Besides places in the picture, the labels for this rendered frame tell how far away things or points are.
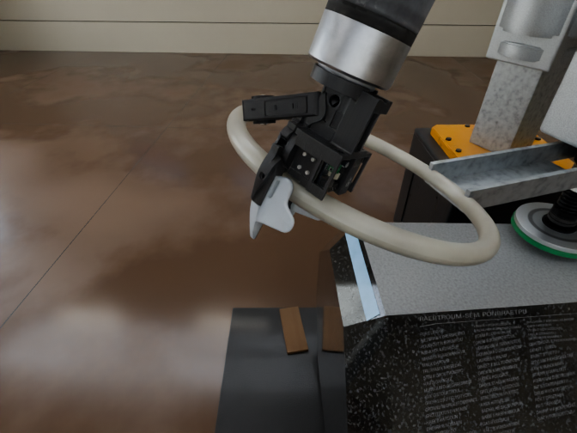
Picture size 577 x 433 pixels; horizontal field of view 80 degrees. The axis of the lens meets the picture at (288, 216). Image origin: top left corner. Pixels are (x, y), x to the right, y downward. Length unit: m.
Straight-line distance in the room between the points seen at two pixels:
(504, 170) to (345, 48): 0.68
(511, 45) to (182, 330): 1.88
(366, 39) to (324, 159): 0.11
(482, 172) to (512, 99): 0.86
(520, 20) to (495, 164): 0.81
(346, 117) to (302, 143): 0.05
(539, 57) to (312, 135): 1.35
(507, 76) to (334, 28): 1.44
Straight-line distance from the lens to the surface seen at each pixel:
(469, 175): 0.89
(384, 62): 0.35
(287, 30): 6.82
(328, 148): 0.35
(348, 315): 0.92
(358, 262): 0.98
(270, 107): 0.41
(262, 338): 1.77
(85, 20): 7.88
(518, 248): 1.16
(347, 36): 0.34
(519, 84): 1.73
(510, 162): 0.97
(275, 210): 0.40
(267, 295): 1.95
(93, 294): 2.23
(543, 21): 1.62
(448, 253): 0.46
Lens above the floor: 1.50
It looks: 38 degrees down
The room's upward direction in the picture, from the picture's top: straight up
